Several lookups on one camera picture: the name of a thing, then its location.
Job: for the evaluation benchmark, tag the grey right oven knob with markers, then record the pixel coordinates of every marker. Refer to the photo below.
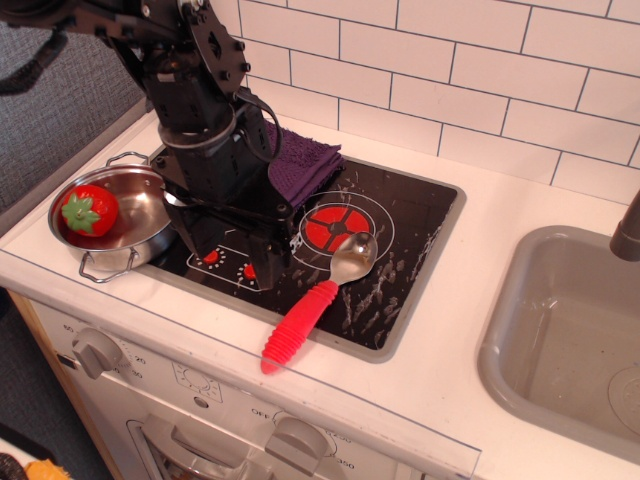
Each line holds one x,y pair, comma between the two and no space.
297,444

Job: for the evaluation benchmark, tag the red toy strawberry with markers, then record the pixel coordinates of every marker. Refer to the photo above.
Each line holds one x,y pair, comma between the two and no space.
90,211

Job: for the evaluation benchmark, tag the grey left oven knob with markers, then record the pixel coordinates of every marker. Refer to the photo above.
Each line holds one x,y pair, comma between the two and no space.
96,352

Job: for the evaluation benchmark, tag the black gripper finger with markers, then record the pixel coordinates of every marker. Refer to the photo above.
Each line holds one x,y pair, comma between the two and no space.
270,259
201,228

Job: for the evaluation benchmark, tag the grey oven knob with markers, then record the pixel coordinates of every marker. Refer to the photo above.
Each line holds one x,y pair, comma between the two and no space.
297,444
96,352

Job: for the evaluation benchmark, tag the grey sink basin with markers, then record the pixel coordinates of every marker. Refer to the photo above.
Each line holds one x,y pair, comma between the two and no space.
562,347

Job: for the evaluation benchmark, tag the spoon with red handle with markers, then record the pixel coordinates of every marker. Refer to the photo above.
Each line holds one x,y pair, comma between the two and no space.
353,260

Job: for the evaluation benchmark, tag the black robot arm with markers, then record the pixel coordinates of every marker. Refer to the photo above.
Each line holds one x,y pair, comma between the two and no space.
176,51

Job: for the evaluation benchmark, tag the black toy stove top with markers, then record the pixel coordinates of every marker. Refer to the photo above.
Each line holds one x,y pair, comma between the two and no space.
411,218

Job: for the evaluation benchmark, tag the orange object bottom left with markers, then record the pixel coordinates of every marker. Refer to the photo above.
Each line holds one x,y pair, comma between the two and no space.
45,470

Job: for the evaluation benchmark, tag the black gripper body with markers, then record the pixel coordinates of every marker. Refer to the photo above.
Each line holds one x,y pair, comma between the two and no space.
220,156

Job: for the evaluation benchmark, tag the grey oven door handle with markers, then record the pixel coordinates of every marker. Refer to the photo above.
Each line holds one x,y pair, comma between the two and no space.
193,454

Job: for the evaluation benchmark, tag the purple cloth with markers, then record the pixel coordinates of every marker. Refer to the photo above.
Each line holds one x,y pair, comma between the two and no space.
302,167

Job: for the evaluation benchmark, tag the grey faucet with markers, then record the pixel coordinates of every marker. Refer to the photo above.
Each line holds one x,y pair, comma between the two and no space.
625,242

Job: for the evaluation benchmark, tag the steel pot with handles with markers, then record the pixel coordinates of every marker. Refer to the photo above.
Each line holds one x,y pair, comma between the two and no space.
142,230

